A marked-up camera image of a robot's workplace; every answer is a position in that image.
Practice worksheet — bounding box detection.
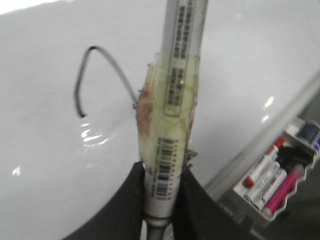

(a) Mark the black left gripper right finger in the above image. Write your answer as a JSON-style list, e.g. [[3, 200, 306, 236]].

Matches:
[[172, 167, 258, 240]]

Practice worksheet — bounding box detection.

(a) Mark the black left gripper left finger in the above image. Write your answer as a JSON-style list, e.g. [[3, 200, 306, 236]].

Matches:
[[65, 162, 145, 240]]

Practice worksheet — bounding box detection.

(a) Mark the white black-tipped whiteboard marker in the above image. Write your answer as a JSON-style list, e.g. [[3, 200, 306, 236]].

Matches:
[[136, 0, 208, 240]]

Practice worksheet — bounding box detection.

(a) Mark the white marker in tray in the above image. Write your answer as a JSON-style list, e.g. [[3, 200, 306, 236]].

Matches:
[[252, 169, 287, 211], [243, 161, 280, 203]]

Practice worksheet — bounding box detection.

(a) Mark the red capped marker in tray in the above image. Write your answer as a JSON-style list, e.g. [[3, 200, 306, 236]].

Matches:
[[243, 137, 286, 189]]

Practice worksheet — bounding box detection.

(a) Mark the black marker cap in tray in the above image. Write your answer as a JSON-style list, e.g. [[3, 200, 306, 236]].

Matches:
[[276, 147, 303, 173]]

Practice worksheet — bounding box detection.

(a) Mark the pink marker in tray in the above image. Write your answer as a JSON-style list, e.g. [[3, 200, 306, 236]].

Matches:
[[262, 163, 305, 217]]

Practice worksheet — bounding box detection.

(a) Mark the blue capped marker in tray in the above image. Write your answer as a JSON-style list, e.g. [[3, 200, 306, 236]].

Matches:
[[296, 121, 320, 151]]

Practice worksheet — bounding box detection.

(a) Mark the white whiteboard with aluminium frame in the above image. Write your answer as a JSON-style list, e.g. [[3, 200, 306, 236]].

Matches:
[[0, 0, 320, 240]]

